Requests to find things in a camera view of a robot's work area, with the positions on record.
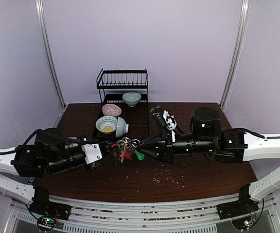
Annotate scattered crumbs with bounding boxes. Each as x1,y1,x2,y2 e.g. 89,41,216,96
152,163,187,188

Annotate pale blue tilted bowl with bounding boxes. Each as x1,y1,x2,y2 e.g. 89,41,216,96
115,116,129,138

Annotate light green ceramic bowl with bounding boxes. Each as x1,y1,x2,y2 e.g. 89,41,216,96
122,92,141,107

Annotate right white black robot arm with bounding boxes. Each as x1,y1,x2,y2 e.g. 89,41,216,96
136,107,280,215

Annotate blue yellow patterned bowl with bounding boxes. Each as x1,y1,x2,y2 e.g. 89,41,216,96
95,116,118,134

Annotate black wire dish rack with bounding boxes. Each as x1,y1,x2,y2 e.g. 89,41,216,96
96,69,149,139

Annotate grey slotted front rail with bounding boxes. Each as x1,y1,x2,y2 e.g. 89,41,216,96
8,191,280,233

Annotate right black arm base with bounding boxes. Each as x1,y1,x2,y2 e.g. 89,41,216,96
216,184,259,220

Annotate bunch of metal keys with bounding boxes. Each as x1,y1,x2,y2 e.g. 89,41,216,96
112,138,146,167

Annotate left aluminium frame post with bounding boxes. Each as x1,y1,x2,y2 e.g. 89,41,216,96
35,0,67,108

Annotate pink patterned bowl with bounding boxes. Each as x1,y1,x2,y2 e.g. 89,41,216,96
102,103,122,118

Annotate right aluminium frame post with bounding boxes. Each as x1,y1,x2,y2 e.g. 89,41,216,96
220,0,251,111

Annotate aluminium frame post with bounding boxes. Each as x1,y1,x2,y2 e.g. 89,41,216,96
35,0,67,108
220,0,251,111

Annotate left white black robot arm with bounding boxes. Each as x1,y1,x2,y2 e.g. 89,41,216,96
0,128,113,216

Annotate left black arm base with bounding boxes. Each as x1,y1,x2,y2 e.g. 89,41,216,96
29,186,71,220

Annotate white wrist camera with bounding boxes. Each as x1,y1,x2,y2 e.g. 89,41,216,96
150,106,177,132
81,144,103,165

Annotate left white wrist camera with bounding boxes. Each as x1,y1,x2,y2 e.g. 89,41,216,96
81,144,103,165

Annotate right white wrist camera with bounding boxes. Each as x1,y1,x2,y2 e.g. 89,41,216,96
150,106,177,132

